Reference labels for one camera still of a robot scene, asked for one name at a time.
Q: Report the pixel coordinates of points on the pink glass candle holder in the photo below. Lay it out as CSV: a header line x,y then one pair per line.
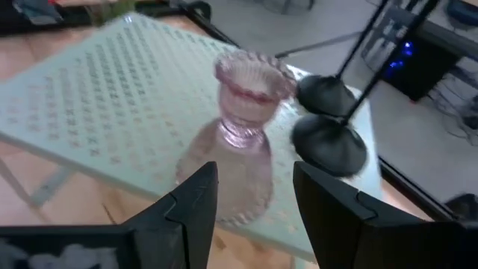
x,y
242,157

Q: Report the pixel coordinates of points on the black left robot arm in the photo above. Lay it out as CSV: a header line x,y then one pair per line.
x,y
37,15

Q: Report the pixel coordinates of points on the tall black candlestick holder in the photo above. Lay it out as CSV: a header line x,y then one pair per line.
x,y
325,95
328,145

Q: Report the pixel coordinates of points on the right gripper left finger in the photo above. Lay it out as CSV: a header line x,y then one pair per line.
x,y
186,224

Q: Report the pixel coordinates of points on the black computer with blue lights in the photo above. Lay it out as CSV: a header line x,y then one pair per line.
x,y
414,63

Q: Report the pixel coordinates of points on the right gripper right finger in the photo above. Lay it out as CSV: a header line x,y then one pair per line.
x,y
336,224

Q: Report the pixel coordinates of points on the green perforated metal shelf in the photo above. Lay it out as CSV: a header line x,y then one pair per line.
x,y
112,93

